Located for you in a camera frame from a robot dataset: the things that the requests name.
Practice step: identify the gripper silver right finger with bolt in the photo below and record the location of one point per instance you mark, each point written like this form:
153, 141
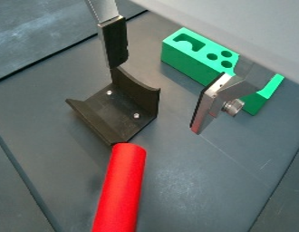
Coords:
221, 95

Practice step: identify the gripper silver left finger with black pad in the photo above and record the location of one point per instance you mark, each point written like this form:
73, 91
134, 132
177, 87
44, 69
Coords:
112, 30

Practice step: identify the red cylinder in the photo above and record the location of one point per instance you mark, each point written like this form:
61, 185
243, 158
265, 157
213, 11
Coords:
120, 194

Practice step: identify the green shape sorter block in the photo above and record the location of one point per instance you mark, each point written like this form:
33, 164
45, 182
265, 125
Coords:
201, 58

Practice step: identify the black curved cradle stand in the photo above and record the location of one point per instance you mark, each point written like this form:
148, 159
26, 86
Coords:
120, 110

